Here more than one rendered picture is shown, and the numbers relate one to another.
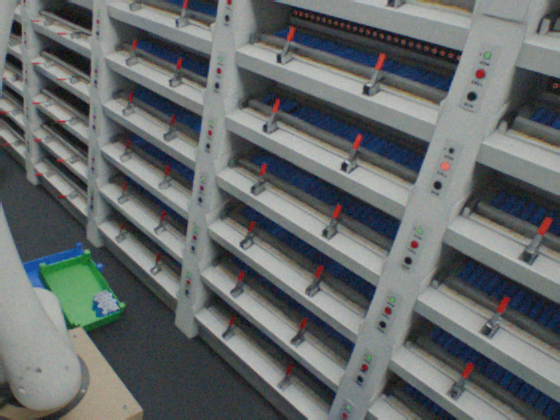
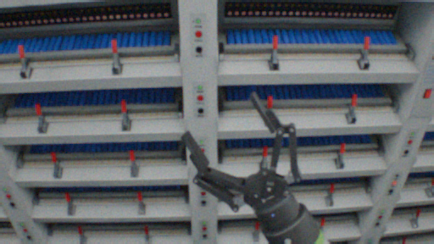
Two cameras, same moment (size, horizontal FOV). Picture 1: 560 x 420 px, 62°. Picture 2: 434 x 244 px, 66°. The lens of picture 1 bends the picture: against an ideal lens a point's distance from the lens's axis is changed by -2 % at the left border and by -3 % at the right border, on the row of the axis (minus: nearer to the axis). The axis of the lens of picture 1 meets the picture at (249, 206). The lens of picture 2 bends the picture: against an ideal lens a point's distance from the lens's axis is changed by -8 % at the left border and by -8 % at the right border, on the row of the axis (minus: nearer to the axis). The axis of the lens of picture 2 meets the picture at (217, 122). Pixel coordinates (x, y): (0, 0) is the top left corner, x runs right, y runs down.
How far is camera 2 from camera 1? 1.18 m
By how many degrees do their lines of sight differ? 38
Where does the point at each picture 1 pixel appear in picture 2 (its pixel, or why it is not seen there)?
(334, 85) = (317, 171)
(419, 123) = (377, 170)
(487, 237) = (411, 196)
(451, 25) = (392, 125)
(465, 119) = (403, 161)
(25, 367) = not seen: outside the picture
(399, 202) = (369, 205)
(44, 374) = not seen: outside the picture
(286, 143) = not seen: hidden behind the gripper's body
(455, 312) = (398, 226)
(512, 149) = (422, 162)
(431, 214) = (387, 202)
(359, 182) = (342, 207)
